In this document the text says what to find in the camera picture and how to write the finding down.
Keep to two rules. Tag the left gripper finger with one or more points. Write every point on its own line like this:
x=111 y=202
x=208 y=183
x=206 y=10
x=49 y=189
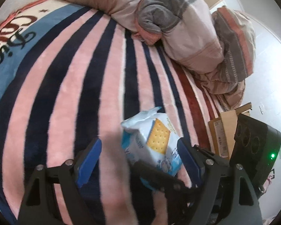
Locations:
x=160 y=180

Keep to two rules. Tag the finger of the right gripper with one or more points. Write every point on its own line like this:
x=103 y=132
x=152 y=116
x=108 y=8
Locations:
x=217 y=188
x=39 y=204

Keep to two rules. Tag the blue cracker pack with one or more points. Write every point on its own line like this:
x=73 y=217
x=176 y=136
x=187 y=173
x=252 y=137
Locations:
x=150 y=136

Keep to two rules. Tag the cardboard box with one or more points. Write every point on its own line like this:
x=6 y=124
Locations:
x=223 y=130

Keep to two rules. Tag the striped grey pink pillow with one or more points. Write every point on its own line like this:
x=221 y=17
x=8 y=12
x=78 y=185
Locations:
x=237 y=38

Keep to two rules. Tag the striped pink navy blanket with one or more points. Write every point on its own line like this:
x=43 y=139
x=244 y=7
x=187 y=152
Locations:
x=69 y=74

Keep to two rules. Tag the pink grey rolled duvet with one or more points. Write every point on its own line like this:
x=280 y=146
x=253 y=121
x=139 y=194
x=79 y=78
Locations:
x=185 y=28

